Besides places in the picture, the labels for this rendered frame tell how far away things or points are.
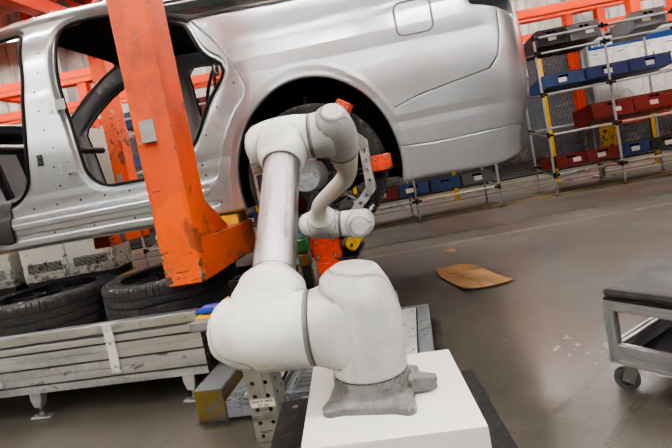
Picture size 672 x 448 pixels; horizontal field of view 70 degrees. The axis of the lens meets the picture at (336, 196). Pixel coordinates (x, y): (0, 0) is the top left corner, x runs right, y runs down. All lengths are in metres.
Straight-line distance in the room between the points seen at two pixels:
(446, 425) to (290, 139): 0.81
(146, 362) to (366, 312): 1.54
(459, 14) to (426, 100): 0.40
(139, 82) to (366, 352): 1.46
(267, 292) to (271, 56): 1.59
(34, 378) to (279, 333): 1.84
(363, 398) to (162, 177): 1.30
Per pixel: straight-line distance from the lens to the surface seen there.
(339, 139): 1.37
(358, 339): 0.95
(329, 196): 1.68
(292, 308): 0.97
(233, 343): 1.00
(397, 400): 1.00
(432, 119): 2.29
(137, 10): 2.11
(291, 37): 2.41
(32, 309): 2.77
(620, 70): 6.81
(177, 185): 1.98
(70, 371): 2.55
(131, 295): 2.40
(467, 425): 0.95
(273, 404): 1.78
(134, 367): 2.37
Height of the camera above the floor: 0.88
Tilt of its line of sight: 4 degrees down
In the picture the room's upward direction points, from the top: 11 degrees counter-clockwise
